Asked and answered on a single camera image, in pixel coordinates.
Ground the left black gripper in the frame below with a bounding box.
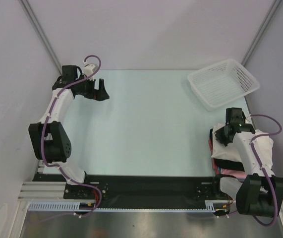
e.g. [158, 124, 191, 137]
[76, 75, 109, 101]

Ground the white t shirt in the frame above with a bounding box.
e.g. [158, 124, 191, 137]
[210, 126, 274, 172]

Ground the white perforated plastic basket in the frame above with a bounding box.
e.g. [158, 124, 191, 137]
[187, 59, 260, 111]

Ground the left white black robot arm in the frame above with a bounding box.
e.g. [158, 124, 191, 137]
[28, 63, 110, 198]

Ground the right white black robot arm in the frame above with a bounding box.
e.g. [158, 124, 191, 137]
[211, 108, 283, 222]

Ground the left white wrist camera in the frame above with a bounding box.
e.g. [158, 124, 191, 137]
[82, 61, 99, 77]

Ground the light blue cable duct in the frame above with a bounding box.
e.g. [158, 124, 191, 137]
[28, 201, 228, 213]

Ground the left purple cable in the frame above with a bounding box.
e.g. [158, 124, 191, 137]
[42, 55, 103, 219]

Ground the left aluminium frame post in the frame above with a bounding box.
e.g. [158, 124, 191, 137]
[18, 0, 62, 75]

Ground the aluminium frame post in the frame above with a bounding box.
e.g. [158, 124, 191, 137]
[18, 0, 62, 75]
[241, 0, 283, 67]

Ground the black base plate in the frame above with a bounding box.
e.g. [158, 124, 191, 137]
[32, 173, 238, 209]

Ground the right aluminium frame post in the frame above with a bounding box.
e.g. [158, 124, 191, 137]
[241, 0, 283, 67]

